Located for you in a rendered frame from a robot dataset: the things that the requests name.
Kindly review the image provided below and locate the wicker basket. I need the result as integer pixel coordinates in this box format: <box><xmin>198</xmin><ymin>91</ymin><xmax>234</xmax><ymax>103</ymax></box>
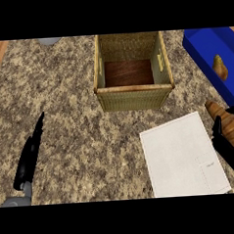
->
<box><xmin>89</xmin><ymin>30</ymin><xmax>177</xmax><ymax>114</ymax></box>

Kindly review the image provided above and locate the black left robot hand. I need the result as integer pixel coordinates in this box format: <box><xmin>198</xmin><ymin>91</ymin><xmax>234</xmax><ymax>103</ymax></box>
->
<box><xmin>8</xmin><ymin>111</ymin><xmax>50</xmax><ymax>192</ymax></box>

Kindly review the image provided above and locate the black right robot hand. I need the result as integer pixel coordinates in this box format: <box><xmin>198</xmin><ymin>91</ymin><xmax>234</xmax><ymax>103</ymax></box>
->
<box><xmin>209</xmin><ymin>104</ymin><xmax>234</xmax><ymax>180</ymax></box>

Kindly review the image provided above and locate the blue tray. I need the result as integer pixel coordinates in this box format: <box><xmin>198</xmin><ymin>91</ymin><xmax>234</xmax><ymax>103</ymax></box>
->
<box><xmin>181</xmin><ymin>26</ymin><xmax>234</xmax><ymax>122</ymax></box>

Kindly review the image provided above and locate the brown croissant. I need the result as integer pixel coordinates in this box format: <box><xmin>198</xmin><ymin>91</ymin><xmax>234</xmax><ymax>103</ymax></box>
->
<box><xmin>205</xmin><ymin>99</ymin><xmax>234</xmax><ymax>164</ymax></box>

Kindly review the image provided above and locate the small tan pastry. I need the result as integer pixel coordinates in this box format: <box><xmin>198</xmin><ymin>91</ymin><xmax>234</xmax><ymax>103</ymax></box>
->
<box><xmin>211</xmin><ymin>54</ymin><xmax>229</xmax><ymax>82</ymax></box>

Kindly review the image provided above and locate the grey rounded object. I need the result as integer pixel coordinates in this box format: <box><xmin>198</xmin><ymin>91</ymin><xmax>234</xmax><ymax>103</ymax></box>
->
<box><xmin>36</xmin><ymin>37</ymin><xmax>63</xmax><ymax>47</ymax></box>

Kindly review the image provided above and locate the white placemat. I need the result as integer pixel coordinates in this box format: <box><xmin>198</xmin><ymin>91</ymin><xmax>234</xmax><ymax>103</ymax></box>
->
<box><xmin>137</xmin><ymin>109</ymin><xmax>232</xmax><ymax>200</ymax></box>

